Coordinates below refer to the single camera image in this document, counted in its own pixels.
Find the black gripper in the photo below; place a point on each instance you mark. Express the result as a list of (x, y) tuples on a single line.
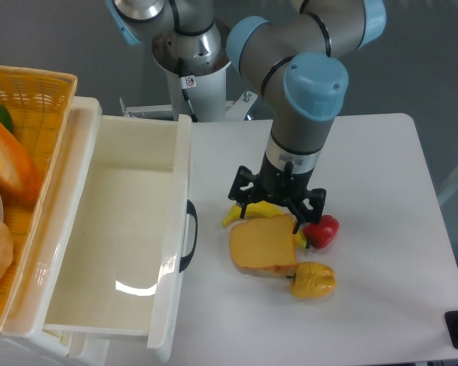
[(283, 186)]

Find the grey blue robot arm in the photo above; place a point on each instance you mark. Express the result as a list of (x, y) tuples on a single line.
[(294, 67)]

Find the toast bread slice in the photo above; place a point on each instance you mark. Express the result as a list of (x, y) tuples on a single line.
[(264, 244)]

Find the yellow banana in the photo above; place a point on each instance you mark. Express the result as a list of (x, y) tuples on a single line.
[(258, 210)]

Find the red bell pepper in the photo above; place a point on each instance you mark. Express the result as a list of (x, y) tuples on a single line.
[(320, 235)]

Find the yellow bell pepper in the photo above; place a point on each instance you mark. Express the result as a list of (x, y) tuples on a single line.
[(310, 280)]

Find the open white plastic drawer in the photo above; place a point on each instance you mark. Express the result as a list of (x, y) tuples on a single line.
[(121, 274)]

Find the yellow wicker basket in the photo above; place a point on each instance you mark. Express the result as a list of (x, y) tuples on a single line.
[(39, 102)]

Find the orange baguette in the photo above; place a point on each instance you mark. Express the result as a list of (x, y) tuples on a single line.
[(19, 175)]

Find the white drawer cabinet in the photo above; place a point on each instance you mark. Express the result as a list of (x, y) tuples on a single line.
[(23, 340)]

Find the green fruit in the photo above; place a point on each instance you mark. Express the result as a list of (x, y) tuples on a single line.
[(6, 119)]

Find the black drawer handle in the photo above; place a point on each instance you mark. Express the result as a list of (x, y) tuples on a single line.
[(190, 236)]

